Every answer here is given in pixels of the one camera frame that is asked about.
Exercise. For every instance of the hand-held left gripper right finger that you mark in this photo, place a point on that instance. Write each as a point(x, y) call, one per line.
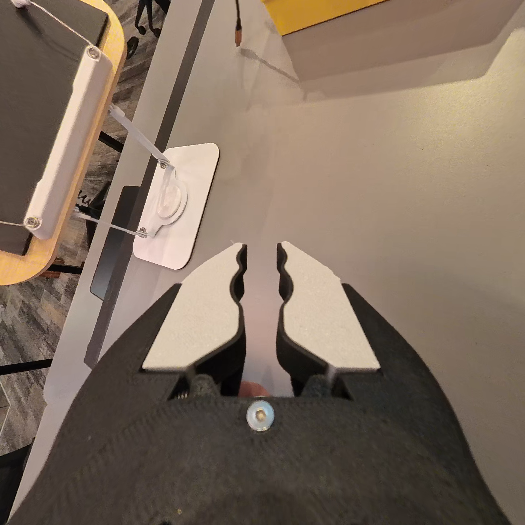
point(324, 324)

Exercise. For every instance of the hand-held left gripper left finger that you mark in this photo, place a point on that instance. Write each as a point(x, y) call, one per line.
point(201, 324)

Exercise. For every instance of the wooden board with black panel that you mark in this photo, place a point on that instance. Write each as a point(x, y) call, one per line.
point(33, 102)

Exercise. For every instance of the yellow plastic bin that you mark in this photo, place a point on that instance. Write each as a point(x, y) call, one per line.
point(320, 16)

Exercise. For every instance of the black chair wheel base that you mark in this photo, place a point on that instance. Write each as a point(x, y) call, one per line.
point(143, 16)

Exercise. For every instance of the white mount plate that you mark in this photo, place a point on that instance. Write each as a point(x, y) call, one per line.
point(182, 69)

